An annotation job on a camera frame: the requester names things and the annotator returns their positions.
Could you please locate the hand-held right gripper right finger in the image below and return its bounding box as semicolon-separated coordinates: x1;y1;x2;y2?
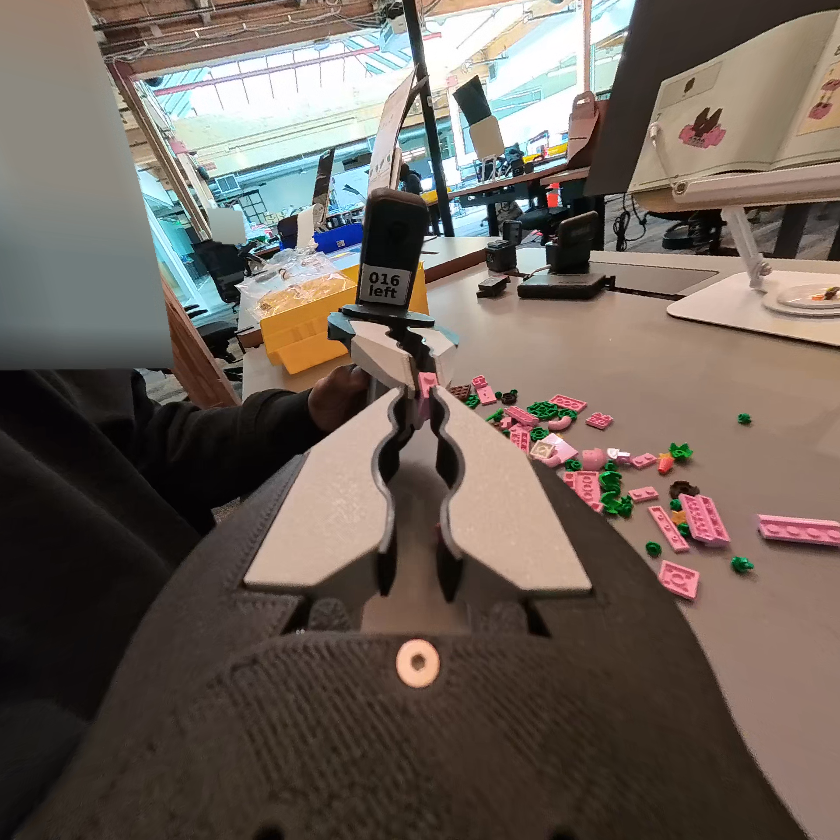
430;387;593;603

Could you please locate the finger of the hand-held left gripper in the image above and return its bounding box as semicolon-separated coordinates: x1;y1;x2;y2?
351;320;420;398
423;327;460;389

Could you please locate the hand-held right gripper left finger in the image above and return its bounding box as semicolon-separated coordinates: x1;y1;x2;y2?
243;387;406;598

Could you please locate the pile of pink toy bricks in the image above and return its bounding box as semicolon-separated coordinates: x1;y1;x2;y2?
453;375;732;601

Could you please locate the person's left forearm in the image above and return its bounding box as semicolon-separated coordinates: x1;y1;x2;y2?
141;387;329;480

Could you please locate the person's left hand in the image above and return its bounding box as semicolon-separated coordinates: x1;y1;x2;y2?
308;363;375;434

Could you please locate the wooden edged table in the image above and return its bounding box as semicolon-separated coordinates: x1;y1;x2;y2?
238;235;494;401

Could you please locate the yellow plastic bin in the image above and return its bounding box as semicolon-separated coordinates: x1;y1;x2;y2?
259;259;431;375

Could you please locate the clear plastic bag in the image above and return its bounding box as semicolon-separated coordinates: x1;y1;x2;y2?
236;252;358;309

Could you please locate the black charging dock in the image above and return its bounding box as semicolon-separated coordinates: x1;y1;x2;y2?
546;211;601;275

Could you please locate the brown carrier box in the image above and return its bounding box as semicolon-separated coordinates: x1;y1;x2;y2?
566;92;608;168

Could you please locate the brown wooden pillar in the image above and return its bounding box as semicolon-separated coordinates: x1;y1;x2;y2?
105;62;214;244

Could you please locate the white book stand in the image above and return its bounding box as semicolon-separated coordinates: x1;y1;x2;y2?
583;0;840;347

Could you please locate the open instruction booklet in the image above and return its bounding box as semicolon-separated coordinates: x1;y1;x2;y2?
630;10;840;191

